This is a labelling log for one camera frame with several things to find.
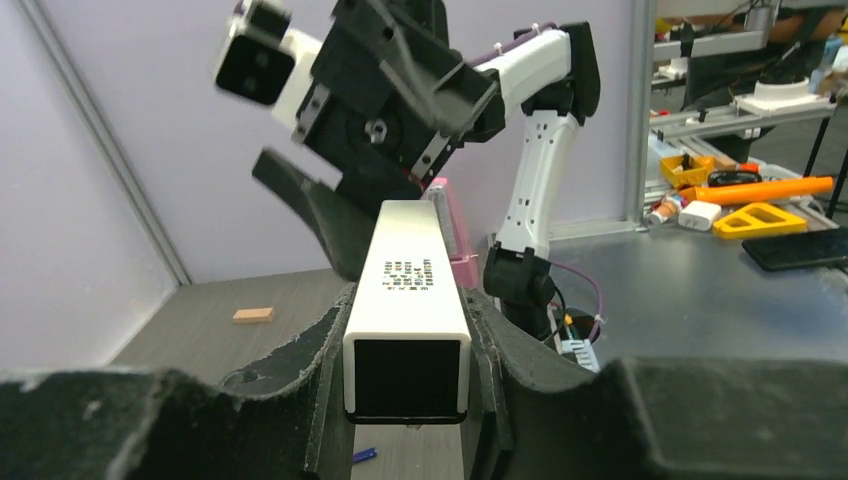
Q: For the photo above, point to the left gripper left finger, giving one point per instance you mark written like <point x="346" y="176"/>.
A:
<point x="279" y="417"/>

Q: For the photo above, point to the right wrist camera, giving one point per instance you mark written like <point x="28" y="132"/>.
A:
<point x="266" y="61"/>

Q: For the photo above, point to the white black remote cover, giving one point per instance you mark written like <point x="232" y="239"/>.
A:
<point x="407" y="346"/>

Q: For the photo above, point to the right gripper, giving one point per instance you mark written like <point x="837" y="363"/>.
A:
<point x="382" y="86"/>

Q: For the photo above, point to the blue purple battery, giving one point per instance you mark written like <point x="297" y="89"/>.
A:
<point x="365" y="455"/>

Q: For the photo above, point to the pink tape dispenser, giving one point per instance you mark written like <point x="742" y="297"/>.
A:
<point x="463" y="258"/>

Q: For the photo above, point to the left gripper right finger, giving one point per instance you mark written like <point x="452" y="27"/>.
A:
<point x="534" y="414"/>

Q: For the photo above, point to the wooden block right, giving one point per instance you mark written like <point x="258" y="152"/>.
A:
<point x="253" y="315"/>

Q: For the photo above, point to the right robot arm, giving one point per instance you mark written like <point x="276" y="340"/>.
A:
<point x="550" y="73"/>

